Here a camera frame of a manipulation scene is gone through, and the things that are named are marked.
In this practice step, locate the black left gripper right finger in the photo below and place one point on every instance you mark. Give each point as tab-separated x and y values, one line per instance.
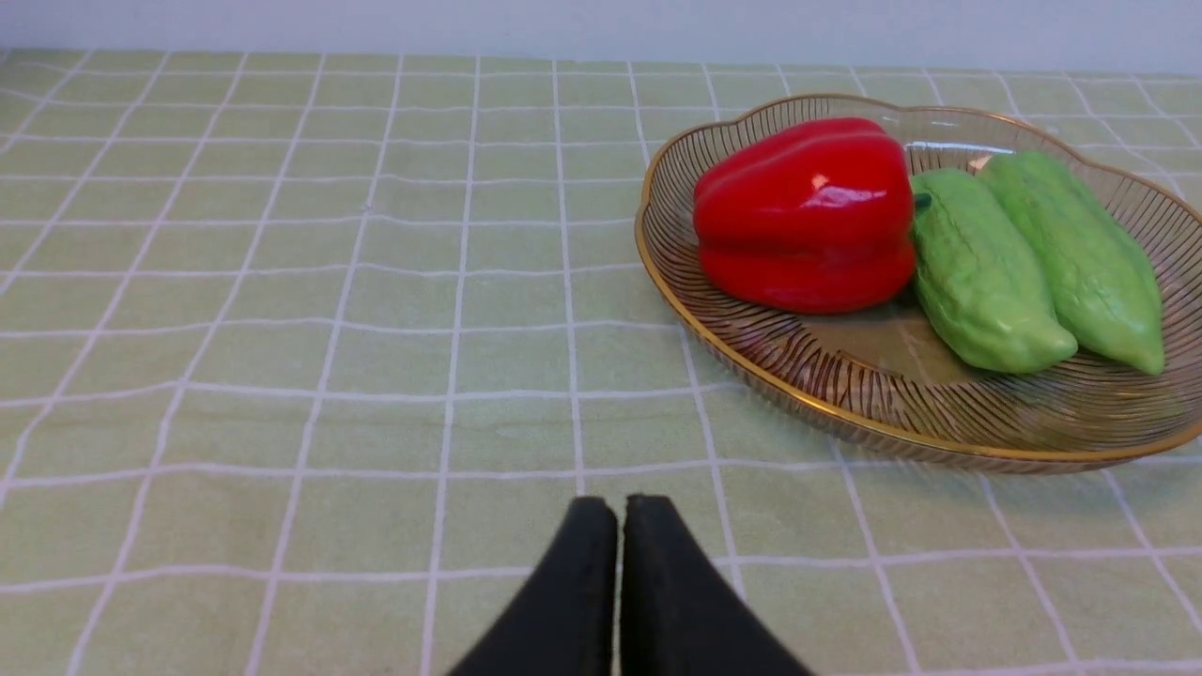
678	615

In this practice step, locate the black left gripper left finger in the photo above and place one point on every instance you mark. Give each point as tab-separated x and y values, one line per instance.
561	620

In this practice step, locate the red bell pepper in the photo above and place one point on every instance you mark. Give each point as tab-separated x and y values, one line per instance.
814	219

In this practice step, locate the gold-rimmed glass plate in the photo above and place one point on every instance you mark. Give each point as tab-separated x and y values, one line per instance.
882	378

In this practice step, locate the green checkered tablecloth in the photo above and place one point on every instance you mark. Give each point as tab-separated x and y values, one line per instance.
304	355

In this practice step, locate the left green bitter gourd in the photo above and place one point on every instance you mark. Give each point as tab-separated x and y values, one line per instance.
979	282

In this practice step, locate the green bitter gourd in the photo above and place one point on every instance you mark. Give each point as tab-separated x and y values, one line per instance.
1100	279
979	282

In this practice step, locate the right green bitter gourd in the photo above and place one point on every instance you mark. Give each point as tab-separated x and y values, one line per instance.
1100	279

